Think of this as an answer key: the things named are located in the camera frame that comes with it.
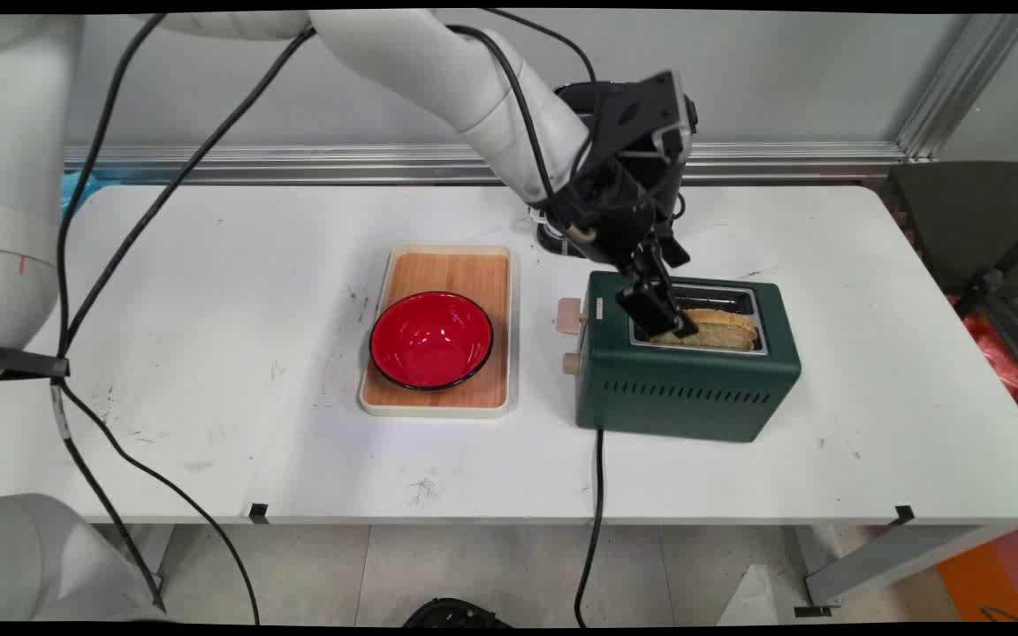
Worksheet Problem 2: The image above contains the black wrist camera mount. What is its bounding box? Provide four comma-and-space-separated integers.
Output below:
555, 71, 701, 182

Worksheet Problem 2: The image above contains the red bowl with black rim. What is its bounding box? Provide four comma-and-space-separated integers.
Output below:
368, 291, 496, 392

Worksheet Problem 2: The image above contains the black toaster power cord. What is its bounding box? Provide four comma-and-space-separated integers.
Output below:
574, 428, 607, 628

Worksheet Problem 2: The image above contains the red plastic bag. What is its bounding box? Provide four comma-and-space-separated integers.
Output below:
960, 311, 1018, 414

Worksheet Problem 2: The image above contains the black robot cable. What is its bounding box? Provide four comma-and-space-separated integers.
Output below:
447, 9, 600, 204
48, 12, 262, 626

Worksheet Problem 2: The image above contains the white table leg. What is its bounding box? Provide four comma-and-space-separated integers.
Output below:
794, 525, 1018, 617

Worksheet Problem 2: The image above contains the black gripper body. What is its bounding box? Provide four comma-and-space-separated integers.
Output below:
548, 159, 678, 273

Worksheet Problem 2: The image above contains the toasted bread slice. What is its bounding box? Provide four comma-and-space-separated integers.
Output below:
650, 308, 760, 352

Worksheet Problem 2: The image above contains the aluminium frame post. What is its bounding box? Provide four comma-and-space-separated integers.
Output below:
894, 12, 1018, 162

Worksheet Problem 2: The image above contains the blue plastic sheet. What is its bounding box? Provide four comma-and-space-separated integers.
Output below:
61, 171, 103, 218

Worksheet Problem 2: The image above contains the black round object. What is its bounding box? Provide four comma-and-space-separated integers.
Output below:
401, 597, 510, 629

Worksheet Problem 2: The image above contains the orange floor mat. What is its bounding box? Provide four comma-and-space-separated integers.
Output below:
935, 526, 1018, 623

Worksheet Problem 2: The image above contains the aluminium frame rail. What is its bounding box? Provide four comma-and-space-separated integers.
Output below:
63, 141, 908, 185

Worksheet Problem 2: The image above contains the dark green toaster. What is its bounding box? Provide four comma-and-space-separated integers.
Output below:
557, 270, 802, 444

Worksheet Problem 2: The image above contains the wooden tray with cream rim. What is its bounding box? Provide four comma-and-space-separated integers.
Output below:
357, 243, 520, 419

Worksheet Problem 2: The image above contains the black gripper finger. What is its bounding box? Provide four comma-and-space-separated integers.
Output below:
619, 246, 700, 340
656, 225, 692, 269

